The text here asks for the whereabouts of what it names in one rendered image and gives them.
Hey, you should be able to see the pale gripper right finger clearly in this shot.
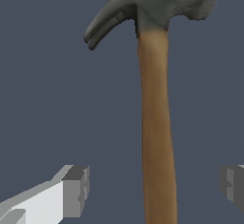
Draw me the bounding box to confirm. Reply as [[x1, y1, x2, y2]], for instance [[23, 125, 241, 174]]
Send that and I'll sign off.
[[217, 164, 244, 215]]

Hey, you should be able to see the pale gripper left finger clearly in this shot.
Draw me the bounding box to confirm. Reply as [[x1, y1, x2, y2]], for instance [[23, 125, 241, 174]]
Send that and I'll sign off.
[[0, 164, 91, 224]]

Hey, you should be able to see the wooden handled claw hammer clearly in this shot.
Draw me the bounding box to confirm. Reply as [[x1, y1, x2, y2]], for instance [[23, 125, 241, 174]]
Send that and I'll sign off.
[[83, 0, 219, 224]]

